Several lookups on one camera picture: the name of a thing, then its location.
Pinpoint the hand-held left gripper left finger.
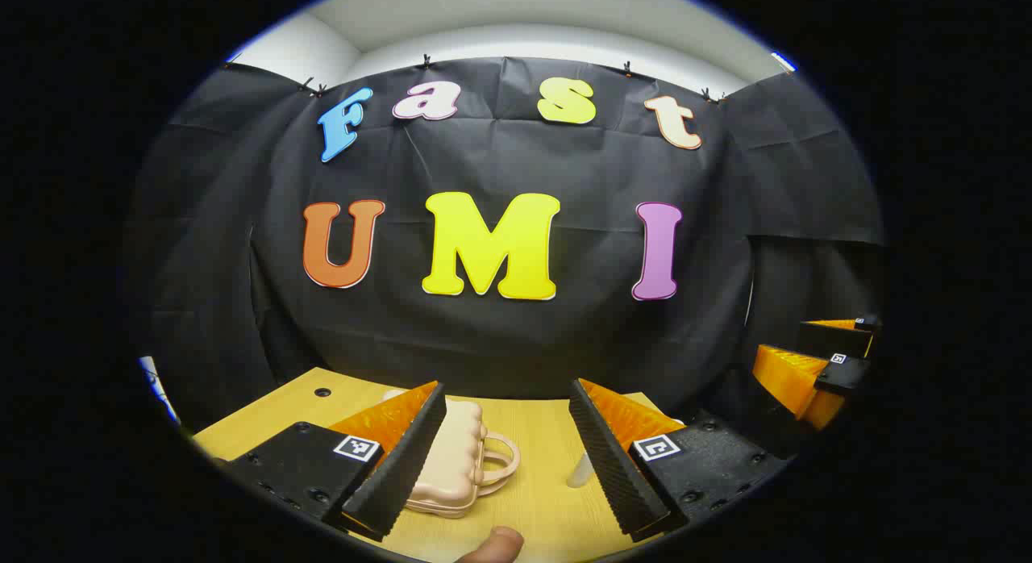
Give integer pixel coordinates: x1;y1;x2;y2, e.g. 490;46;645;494
230;382;447;541

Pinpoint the small pink suitcase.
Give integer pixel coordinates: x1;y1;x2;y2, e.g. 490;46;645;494
383;388;521;519

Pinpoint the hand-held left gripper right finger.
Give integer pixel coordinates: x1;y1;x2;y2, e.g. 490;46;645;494
569;377;789;540

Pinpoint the black backdrop cloth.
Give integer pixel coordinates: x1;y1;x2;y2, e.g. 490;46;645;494
125;56;884;431

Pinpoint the computer monitor screen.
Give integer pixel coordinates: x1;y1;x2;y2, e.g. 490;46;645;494
139;355;180;425

